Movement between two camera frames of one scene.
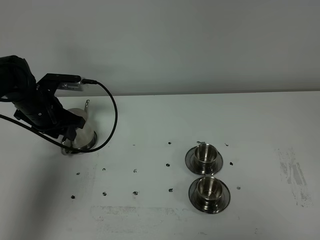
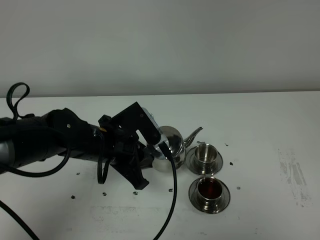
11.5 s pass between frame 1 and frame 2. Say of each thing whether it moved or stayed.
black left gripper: moved
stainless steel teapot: moved
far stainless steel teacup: stayed
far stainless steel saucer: stayed
